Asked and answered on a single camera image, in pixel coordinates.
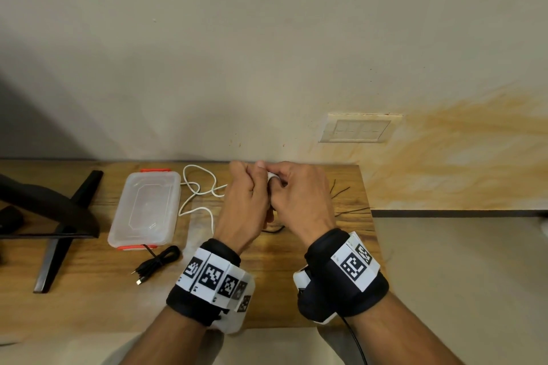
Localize person's left hand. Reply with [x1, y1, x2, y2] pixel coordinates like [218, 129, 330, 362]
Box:
[212, 160, 275, 257]

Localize person's right hand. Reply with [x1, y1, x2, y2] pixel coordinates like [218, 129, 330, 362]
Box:
[265, 160, 338, 249]

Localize white charging cable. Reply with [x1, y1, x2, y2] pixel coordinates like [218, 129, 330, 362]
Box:
[178, 164, 229, 238]

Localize black twist ties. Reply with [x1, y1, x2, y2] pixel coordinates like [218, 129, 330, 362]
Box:
[329, 179, 374, 218]

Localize transparent plastic box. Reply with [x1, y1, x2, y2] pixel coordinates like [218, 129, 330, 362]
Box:
[107, 168, 183, 252]

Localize person's right forearm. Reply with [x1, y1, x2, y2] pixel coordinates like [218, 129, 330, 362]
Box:
[345, 291, 466, 365]

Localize person's left forearm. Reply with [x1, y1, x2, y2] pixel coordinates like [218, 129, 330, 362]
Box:
[119, 306, 207, 365]

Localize black marker wristband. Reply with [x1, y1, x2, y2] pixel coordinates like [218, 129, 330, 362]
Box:
[297, 228, 391, 322]
[166, 238, 257, 329]

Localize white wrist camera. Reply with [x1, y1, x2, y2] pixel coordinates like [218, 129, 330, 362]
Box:
[292, 266, 340, 327]
[212, 277, 257, 336]

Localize beige wall plate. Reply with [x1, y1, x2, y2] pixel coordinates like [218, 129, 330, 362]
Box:
[318, 112, 404, 144]

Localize black camera cable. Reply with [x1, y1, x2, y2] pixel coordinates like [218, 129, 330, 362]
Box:
[337, 315, 369, 365]

